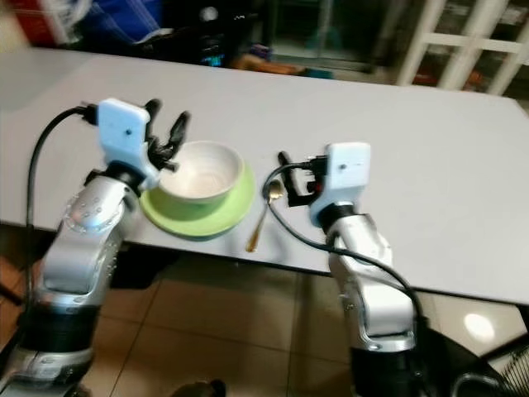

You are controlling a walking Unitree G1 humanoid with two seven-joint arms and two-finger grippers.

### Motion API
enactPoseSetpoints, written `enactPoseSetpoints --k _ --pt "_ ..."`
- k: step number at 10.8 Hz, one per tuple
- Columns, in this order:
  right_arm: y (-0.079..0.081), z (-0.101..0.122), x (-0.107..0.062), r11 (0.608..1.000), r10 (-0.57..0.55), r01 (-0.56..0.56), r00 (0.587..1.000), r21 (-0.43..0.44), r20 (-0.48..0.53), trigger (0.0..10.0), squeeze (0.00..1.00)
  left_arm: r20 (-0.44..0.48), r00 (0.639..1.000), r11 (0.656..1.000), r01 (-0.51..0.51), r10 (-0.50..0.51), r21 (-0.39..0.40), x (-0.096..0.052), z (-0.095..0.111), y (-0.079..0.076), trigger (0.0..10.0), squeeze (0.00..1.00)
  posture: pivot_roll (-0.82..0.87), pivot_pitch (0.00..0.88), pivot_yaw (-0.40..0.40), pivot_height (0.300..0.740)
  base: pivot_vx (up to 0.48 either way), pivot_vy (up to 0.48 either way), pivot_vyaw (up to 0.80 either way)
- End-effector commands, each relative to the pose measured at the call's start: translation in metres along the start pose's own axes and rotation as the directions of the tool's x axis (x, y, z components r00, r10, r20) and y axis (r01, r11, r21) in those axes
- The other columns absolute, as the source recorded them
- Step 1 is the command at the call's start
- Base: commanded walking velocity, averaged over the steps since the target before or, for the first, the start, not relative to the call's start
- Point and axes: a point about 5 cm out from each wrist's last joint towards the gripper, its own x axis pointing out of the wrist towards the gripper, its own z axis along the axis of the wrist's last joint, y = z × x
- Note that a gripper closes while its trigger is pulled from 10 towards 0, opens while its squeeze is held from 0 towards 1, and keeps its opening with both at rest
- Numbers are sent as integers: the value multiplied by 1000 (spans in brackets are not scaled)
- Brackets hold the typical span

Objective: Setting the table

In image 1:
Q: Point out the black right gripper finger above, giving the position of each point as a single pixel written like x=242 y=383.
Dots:
x=286 y=164
x=294 y=197

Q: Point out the white ceramic bowl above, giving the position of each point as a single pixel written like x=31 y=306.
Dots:
x=202 y=175

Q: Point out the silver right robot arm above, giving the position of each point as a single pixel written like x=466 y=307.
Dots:
x=368 y=281

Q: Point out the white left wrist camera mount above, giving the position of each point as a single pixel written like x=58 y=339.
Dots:
x=124 y=132

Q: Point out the red cardboard box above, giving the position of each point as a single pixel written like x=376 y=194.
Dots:
x=29 y=15

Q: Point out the orange object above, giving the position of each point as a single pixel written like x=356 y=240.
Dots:
x=256 y=59

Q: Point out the blue bag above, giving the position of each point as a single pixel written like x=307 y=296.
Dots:
x=120 y=18

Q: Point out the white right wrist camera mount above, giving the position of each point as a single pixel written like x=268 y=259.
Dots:
x=345 y=178

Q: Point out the gold metal spoon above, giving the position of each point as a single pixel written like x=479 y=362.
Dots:
x=260 y=222

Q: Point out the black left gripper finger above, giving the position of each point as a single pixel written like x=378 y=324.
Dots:
x=179 y=131
x=153 y=106

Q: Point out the white window frame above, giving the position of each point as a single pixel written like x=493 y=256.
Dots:
x=459 y=41

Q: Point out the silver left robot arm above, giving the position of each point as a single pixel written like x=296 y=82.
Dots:
x=78 y=248

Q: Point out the green round plate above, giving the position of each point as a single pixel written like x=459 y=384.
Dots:
x=207 y=219

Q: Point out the black device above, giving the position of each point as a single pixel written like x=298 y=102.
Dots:
x=211 y=29

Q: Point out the black metal chair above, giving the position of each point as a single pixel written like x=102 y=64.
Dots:
x=492 y=372

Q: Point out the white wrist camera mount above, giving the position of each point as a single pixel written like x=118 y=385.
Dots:
x=124 y=132
x=345 y=178

